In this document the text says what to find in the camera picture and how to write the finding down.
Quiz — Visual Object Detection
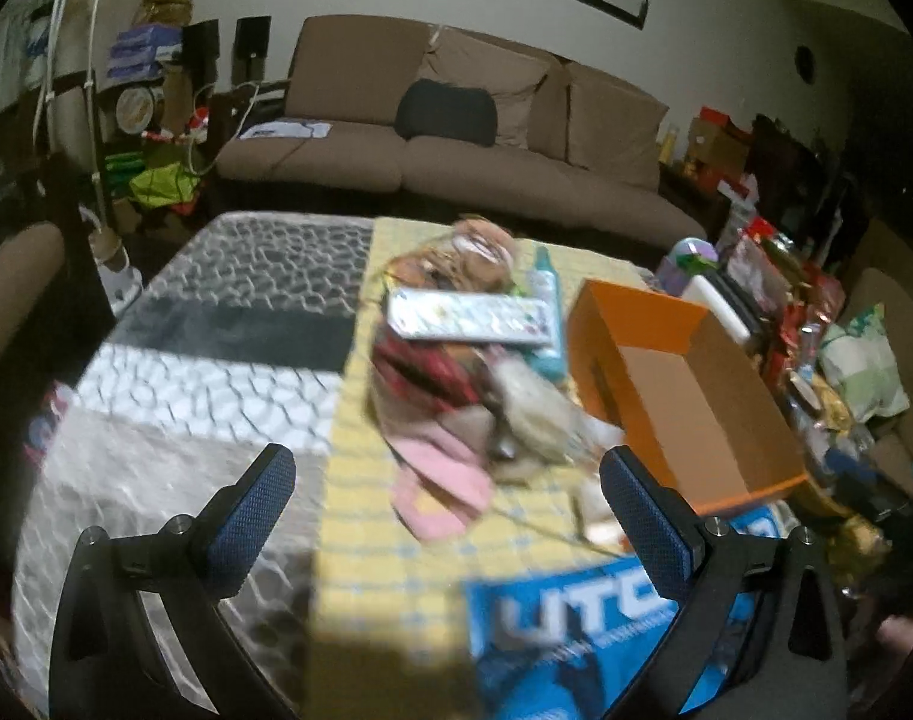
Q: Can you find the snowman doll plaid dress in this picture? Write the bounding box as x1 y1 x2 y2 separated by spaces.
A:
370 218 516 418

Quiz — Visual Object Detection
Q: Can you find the white fluffy item in bag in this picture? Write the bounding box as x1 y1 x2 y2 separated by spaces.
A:
488 356 626 484

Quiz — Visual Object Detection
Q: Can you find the yellow plaid tablecloth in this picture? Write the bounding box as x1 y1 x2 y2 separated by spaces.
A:
304 216 617 718

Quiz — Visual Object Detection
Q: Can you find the pink plush toy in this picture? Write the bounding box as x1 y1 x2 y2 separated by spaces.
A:
385 422 494 543

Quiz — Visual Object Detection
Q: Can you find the white remote control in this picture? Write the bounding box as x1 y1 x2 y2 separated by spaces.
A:
386 288 549 348

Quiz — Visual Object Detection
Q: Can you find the teal spray bottle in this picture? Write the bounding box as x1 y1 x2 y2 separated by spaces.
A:
527 245 569 385

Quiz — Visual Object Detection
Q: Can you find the blue UTO sportswear box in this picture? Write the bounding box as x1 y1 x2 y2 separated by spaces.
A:
462 503 785 720

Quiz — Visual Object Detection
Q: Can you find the white clothes rack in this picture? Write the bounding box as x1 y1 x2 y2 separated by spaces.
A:
32 0 144 319

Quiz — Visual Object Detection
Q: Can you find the white plastic container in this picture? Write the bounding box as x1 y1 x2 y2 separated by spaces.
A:
681 270 762 355

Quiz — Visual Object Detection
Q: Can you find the black cushion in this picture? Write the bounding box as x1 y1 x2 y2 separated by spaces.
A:
393 78 499 148

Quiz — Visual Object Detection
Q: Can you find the grey patterned table mat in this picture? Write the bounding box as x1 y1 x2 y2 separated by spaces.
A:
13 213 374 704

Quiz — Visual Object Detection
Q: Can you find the brown sofa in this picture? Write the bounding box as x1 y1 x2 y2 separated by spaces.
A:
216 15 705 255

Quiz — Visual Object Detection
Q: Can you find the orange cardboard box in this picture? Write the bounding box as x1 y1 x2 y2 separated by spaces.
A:
567 280 806 514

